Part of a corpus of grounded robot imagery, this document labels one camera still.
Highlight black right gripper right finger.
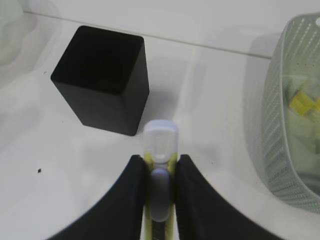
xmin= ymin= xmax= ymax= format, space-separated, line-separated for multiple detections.
xmin=174 ymin=154 xmax=278 ymax=240

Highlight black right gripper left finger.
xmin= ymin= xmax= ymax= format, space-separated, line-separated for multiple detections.
xmin=50 ymin=155 xmax=147 ymax=240

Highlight yellow utility knife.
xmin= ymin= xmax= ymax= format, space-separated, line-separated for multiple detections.
xmin=143 ymin=119 xmax=179 ymax=240

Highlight green woven plastic basket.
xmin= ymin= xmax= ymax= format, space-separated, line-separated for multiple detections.
xmin=261 ymin=13 xmax=320 ymax=213

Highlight black square pen holder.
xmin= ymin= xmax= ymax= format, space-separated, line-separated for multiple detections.
xmin=50 ymin=25 xmax=150 ymax=136

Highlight yellow waste paper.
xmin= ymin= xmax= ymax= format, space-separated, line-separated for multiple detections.
xmin=289 ymin=91 xmax=320 ymax=116

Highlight green wavy glass plate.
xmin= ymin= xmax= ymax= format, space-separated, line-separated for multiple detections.
xmin=0 ymin=0 xmax=60 ymax=73

